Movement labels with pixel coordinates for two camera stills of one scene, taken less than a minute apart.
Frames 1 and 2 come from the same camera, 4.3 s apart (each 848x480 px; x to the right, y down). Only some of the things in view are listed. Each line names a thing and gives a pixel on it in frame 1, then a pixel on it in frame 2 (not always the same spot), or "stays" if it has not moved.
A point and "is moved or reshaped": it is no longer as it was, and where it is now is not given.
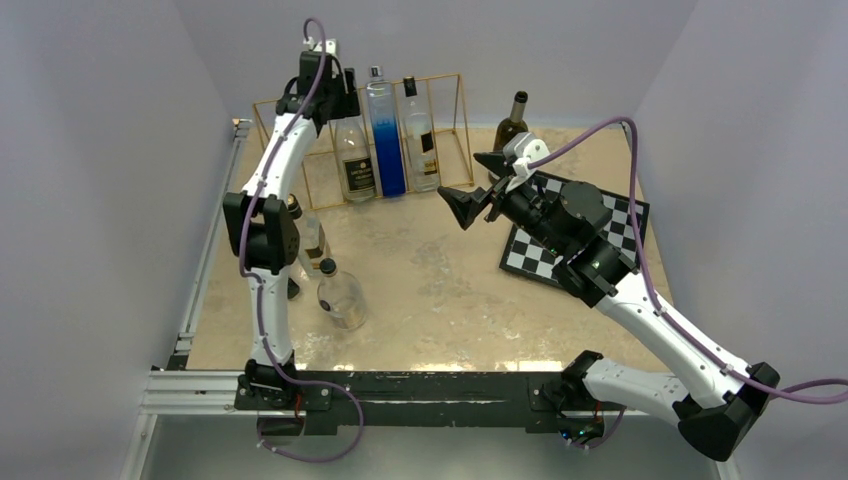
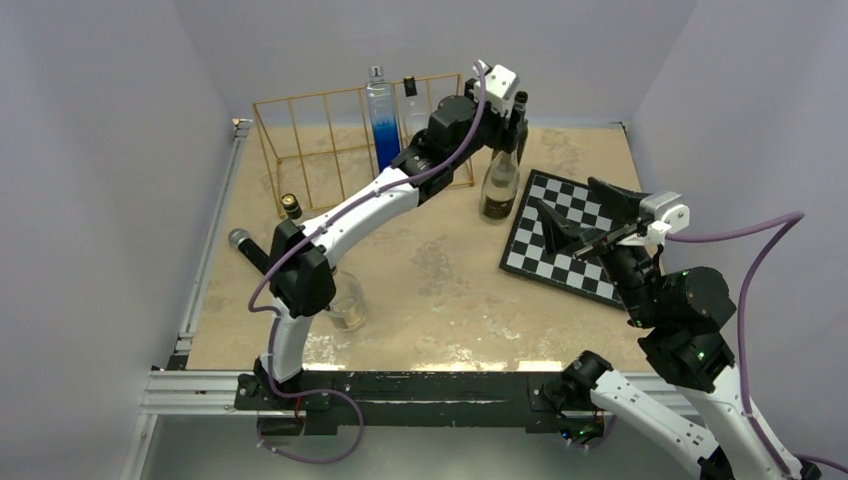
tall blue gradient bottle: (388, 162) stays
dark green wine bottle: (511, 129) stays
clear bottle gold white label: (342, 297) stays
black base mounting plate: (482, 399) stays
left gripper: (349, 104) to (500, 139)
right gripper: (467, 205) to (620, 202)
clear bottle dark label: (354, 157) is moved or reshaped
